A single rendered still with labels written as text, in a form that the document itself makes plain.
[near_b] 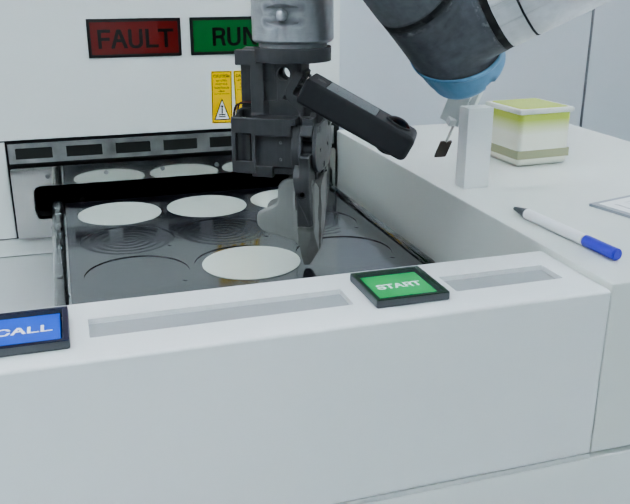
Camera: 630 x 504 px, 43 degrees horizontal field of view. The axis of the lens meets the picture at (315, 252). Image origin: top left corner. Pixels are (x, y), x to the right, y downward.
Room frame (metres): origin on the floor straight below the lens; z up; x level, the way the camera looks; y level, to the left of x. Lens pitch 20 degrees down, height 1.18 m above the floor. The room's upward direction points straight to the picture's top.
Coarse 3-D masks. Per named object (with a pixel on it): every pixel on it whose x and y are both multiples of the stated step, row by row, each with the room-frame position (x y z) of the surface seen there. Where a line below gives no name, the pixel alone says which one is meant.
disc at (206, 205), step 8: (176, 200) 1.00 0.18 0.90; (184, 200) 1.00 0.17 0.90; (192, 200) 1.00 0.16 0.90; (200, 200) 1.00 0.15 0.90; (208, 200) 1.00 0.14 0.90; (216, 200) 1.00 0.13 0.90; (224, 200) 1.00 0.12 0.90; (232, 200) 1.00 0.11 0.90; (240, 200) 1.00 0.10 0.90; (168, 208) 0.96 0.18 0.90; (176, 208) 0.96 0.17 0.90; (184, 208) 0.96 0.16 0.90; (192, 208) 0.96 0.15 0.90; (200, 208) 0.96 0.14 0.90; (208, 208) 0.96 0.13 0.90; (216, 208) 0.96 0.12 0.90; (224, 208) 0.96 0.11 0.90; (232, 208) 0.96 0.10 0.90; (240, 208) 0.96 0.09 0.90; (192, 216) 0.93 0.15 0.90; (200, 216) 0.93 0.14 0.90; (208, 216) 0.93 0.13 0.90
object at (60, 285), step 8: (56, 208) 0.95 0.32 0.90; (56, 224) 0.88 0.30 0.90; (64, 224) 0.90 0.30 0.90; (56, 232) 0.85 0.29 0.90; (64, 232) 0.87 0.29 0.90; (56, 240) 0.83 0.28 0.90; (64, 240) 0.83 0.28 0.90; (56, 248) 0.80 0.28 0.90; (64, 248) 0.81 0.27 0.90; (56, 256) 0.77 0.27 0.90; (64, 256) 0.78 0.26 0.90; (56, 264) 0.75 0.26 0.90; (64, 264) 0.75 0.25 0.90; (56, 272) 0.73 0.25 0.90; (64, 272) 0.73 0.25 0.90; (56, 280) 0.71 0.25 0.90; (64, 280) 0.71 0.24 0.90; (56, 288) 0.69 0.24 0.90; (64, 288) 0.69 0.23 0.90; (56, 296) 0.67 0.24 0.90; (64, 296) 0.67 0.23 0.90; (56, 304) 0.65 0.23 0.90; (64, 304) 0.65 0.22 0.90
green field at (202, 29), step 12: (204, 24) 1.08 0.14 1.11; (216, 24) 1.08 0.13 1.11; (228, 24) 1.09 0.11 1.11; (240, 24) 1.09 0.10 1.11; (204, 36) 1.08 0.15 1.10; (216, 36) 1.08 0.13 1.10; (228, 36) 1.09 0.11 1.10; (240, 36) 1.09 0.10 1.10; (204, 48) 1.08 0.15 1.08; (216, 48) 1.08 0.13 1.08; (228, 48) 1.09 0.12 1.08; (240, 48) 1.09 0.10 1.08
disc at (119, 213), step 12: (108, 204) 0.98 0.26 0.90; (120, 204) 0.98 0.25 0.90; (132, 204) 0.98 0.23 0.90; (144, 204) 0.98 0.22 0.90; (84, 216) 0.93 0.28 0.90; (96, 216) 0.93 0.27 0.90; (108, 216) 0.93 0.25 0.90; (120, 216) 0.93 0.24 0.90; (132, 216) 0.93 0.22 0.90; (144, 216) 0.93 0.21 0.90; (156, 216) 0.93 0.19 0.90
